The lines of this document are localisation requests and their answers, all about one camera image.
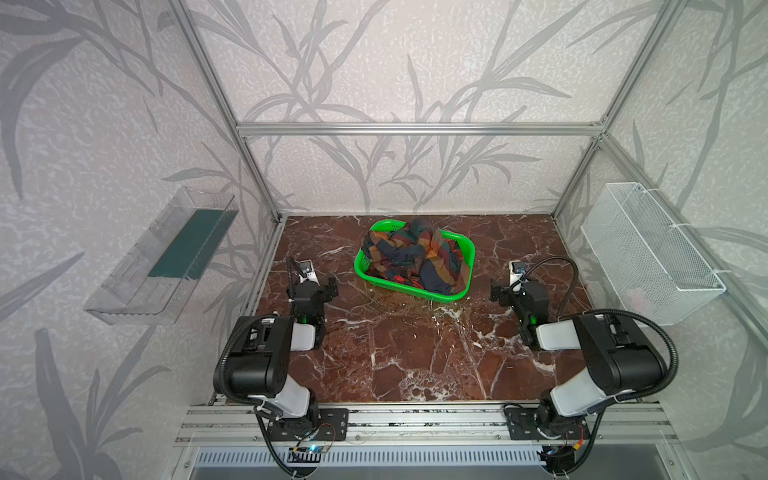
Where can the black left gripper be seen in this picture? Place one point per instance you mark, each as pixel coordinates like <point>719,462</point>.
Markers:
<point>309,294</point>

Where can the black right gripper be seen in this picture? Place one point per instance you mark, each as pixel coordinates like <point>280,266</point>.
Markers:
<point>514,294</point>

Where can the green plastic basket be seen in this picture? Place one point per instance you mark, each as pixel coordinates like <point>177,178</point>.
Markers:
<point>361,264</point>

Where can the multicolour plaid shirt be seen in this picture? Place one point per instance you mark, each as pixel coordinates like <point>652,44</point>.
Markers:
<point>417,255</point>

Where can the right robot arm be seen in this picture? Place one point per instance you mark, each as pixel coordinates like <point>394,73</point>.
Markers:
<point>627,357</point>

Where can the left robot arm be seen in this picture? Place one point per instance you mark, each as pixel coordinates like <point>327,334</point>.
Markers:
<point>253,368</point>

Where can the pink object in basket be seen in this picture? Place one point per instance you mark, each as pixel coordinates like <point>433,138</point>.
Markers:
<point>637,300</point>

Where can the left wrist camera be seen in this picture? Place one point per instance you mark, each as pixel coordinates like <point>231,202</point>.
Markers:
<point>307,271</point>

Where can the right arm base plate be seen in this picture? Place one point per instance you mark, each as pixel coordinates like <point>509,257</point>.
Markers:
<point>543,423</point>

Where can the white wire mesh basket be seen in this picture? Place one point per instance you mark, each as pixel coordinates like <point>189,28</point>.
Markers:
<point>638,245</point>

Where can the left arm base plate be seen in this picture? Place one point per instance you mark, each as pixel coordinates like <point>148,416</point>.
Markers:
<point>325,424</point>

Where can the aluminium front rail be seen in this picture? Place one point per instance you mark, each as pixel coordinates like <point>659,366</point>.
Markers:
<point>420,423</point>

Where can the clear plastic wall bin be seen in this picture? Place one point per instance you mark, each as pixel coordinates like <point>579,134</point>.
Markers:
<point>157,277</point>

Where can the aluminium frame bars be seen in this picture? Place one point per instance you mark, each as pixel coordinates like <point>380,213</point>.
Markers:
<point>743,305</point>

